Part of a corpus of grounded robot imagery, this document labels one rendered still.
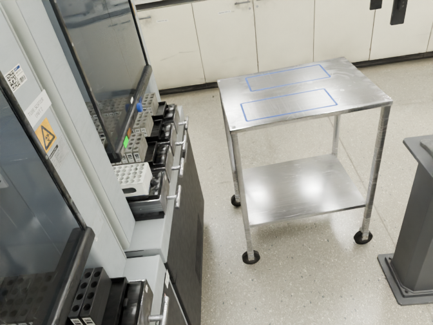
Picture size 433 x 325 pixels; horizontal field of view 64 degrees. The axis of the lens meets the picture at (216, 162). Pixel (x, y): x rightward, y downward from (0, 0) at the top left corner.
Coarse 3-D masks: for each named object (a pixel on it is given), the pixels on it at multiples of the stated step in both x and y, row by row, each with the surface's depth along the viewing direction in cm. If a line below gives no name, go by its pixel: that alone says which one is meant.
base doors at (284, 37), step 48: (240, 0) 287; (288, 0) 288; (336, 0) 288; (384, 0) 288; (432, 0) 289; (192, 48) 312; (240, 48) 312; (288, 48) 313; (336, 48) 313; (384, 48) 313; (432, 48) 314
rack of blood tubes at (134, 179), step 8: (120, 168) 108; (128, 168) 107; (136, 168) 107; (144, 168) 106; (120, 176) 106; (128, 176) 104; (136, 176) 104; (144, 176) 103; (152, 176) 111; (120, 184) 102; (128, 184) 101; (136, 184) 101; (144, 184) 102; (128, 192) 107; (136, 192) 103; (144, 192) 103
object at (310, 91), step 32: (320, 64) 156; (352, 64) 151; (224, 96) 146; (256, 96) 142; (288, 96) 138; (320, 96) 134; (352, 96) 130; (384, 96) 127; (256, 128) 125; (384, 128) 131; (320, 160) 188; (256, 192) 175; (288, 192) 172; (320, 192) 168; (352, 192) 165; (256, 224) 159; (256, 256) 171
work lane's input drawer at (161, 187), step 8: (160, 176) 110; (152, 184) 107; (160, 184) 108; (168, 184) 116; (152, 192) 104; (160, 192) 105; (168, 192) 115; (128, 200) 104; (136, 200) 104; (144, 200) 104; (152, 200) 103; (160, 200) 103; (176, 200) 109; (136, 208) 105; (144, 208) 105; (152, 208) 105; (160, 208) 105; (176, 208) 108
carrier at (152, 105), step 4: (152, 96) 142; (156, 96) 146; (148, 100) 140; (152, 100) 139; (156, 100) 145; (148, 104) 137; (152, 104) 138; (156, 104) 144; (148, 108) 137; (152, 108) 137; (156, 108) 143; (152, 112) 138; (156, 112) 143
